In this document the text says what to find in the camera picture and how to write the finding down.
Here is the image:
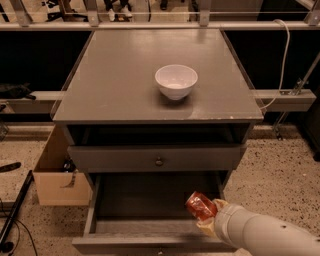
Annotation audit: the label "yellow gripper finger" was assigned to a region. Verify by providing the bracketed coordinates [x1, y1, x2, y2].
[197, 217, 217, 238]
[213, 199, 228, 210]

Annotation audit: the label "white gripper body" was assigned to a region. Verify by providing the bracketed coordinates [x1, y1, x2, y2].
[215, 204, 246, 242]

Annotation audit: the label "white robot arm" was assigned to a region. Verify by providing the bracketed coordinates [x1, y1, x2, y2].
[196, 200, 320, 256]

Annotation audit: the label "closed grey top drawer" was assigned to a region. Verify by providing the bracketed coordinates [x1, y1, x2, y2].
[68, 145, 246, 173]

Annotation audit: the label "open grey middle drawer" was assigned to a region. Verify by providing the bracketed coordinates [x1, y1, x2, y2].
[72, 172, 235, 256]

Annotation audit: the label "grey wooden drawer cabinet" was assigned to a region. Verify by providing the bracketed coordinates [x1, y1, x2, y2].
[52, 27, 265, 188]

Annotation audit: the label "metal diagonal brace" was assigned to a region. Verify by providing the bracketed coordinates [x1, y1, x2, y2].
[272, 52, 320, 139]

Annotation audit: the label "white ceramic bowl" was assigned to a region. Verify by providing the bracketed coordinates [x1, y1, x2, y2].
[155, 64, 198, 100]

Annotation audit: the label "cardboard box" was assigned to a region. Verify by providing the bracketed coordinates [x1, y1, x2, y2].
[33, 126, 92, 206]

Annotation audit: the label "black pole on floor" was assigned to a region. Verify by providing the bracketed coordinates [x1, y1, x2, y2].
[0, 171, 33, 250]

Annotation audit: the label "white sneakers of person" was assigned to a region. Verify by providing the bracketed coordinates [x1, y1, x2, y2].
[107, 6, 132, 22]

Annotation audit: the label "black bag on ledge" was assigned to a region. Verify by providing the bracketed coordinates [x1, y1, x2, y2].
[0, 83, 36, 100]

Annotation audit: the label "metal railing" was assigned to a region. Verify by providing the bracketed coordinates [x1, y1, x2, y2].
[0, 0, 320, 31]

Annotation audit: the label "white cable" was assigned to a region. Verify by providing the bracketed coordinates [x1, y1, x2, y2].
[259, 18, 292, 111]

